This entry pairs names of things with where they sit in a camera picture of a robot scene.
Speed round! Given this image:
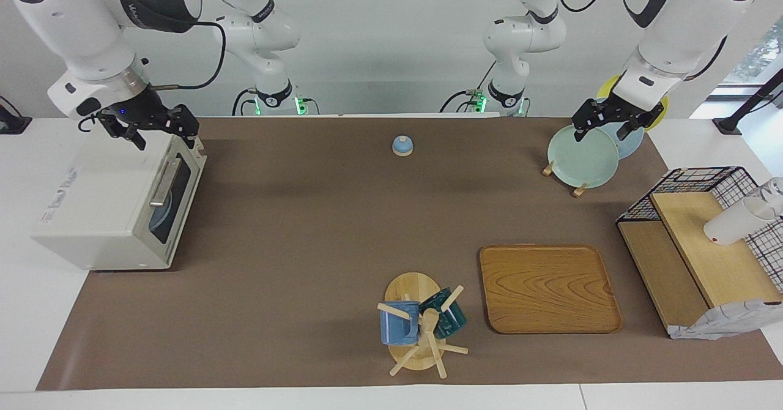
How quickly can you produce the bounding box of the white toaster oven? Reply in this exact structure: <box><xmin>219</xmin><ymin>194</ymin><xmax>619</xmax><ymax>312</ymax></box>
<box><xmin>32</xmin><ymin>130</ymin><xmax>207</xmax><ymax>271</ymax></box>

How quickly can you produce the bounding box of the light blue racked plate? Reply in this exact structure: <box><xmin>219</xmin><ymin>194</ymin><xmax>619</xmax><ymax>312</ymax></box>
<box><xmin>596</xmin><ymin>98</ymin><xmax>645</xmax><ymax>160</ymax></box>

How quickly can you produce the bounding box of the pale green plate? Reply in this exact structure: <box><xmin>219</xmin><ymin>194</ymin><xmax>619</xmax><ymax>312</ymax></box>
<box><xmin>547</xmin><ymin>124</ymin><xmax>620</xmax><ymax>189</ymax></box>

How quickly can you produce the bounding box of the yellow plate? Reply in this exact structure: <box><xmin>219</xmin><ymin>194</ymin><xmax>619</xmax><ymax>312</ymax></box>
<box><xmin>596</xmin><ymin>73</ymin><xmax>669</xmax><ymax>132</ymax></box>

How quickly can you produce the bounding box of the wooden plate rack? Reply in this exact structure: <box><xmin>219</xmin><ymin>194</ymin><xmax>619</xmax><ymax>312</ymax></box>
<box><xmin>542</xmin><ymin>160</ymin><xmax>588</xmax><ymax>198</ymax></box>

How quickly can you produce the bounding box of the black stand pole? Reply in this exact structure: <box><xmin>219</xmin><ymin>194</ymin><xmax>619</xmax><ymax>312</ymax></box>
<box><xmin>713</xmin><ymin>67</ymin><xmax>783</xmax><ymax>135</ymax></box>

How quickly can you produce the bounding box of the black clamp device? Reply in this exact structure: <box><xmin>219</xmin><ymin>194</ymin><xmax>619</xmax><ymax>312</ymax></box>
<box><xmin>0</xmin><ymin>95</ymin><xmax>32</xmax><ymax>135</ymax></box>

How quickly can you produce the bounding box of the white cup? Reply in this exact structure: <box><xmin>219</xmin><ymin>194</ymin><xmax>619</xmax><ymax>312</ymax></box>
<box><xmin>703</xmin><ymin>197</ymin><xmax>777</xmax><ymax>247</ymax></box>

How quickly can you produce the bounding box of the window with outdoor view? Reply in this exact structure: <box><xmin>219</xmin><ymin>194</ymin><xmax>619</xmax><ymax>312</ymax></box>
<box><xmin>722</xmin><ymin>15</ymin><xmax>783</xmax><ymax>86</ymax></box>

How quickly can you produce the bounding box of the wooden stepped shelf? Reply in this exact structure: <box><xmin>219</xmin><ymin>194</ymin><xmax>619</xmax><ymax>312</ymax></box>
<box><xmin>617</xmin><ymin>191</ymin><xmax>783</xmax><ymax>337</ymax></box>

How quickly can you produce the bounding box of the brown table mat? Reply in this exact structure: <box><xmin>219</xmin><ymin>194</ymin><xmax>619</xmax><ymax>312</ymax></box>
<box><xmin>35</xmin><ymin>116</ymin><xmax>783</xmax><ymax>391</ymax></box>

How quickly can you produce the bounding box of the wooden serving tray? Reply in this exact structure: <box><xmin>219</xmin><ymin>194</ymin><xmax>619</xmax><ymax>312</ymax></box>
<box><xmin>479</xmin><ymin>244</ymin><xmax>623</xmax><ymax>335</ymax></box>

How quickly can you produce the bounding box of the clear glass cup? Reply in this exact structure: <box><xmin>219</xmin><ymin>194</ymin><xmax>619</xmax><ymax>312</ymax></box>
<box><xmin>751</xmin><ymin>177</ymin><xmax>783</xmax><ymax>218</ymax></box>

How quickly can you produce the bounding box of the grey patterned cloth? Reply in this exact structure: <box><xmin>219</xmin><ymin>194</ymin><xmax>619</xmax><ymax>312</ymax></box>
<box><xmin>669</xmin><ymin>299</ymin><xmax>783</xmax><ymax>340</ymax></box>

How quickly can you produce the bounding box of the dark green mug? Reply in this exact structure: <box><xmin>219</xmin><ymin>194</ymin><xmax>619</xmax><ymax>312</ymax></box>
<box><xmin>418</xmin><ymin>288</ymin><xmax>467</xmax><ymax>340</ymax></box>

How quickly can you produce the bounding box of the wooden mug tree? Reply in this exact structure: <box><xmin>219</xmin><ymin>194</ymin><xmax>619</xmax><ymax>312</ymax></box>
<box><xmin>377</xmin><ymin>272</ymin><xmax>469</xmax><ymax>379</ymax></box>

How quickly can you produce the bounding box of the blue mug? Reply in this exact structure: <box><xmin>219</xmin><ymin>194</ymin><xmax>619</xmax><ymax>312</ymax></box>
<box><xmin>379</xmin><ymin>300</ymin><xmax>421</xmax><ymax>346</ymax></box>

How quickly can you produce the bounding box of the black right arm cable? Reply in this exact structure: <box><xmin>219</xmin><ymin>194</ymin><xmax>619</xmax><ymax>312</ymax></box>
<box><xmin>150</xmin><ymin>0</ymin><xmax>228</xmax><ymax>91</ymax></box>

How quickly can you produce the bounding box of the black right base cable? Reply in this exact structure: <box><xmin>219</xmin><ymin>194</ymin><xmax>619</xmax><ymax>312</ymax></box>
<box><xmin>232</xmin><ymin>88</ymin><xmax>261</xmax><ymax>117</ymax></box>

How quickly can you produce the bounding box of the black base cable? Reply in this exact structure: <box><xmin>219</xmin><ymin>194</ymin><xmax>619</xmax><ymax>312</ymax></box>
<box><xmin>232</xmin><ymin>88</ymin><xmax>261</xmax><ymax>117</ymax></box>
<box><xmin>440</xmin><ymin>61</ymin><xmax>497</xmax><ymax>114</ymax></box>

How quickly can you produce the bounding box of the black wire basket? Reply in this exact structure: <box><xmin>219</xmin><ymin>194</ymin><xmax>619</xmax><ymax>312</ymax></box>
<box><xmin>616</xmin><ymin>166</ymin><xmax>783</xmax><ymax>294</ymax></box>

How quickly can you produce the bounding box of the black left base cable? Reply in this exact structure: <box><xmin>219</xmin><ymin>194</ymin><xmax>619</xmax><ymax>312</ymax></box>
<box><xmin>440</xmin><ymin>61</ymin><xmax>497</xmax><ymax>114</ymax></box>

